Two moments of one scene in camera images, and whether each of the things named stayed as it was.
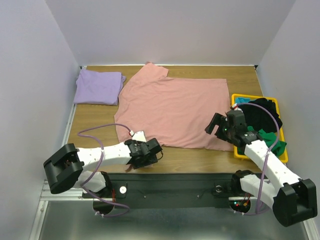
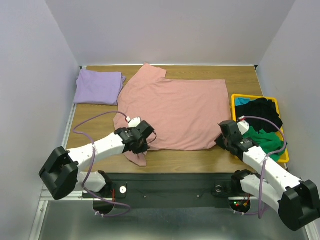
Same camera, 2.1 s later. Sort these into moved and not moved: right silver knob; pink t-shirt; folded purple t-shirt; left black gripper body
Moved: left black gripper body
Not moved: pink t-shirt; right silver knob; folded purple t-shirt
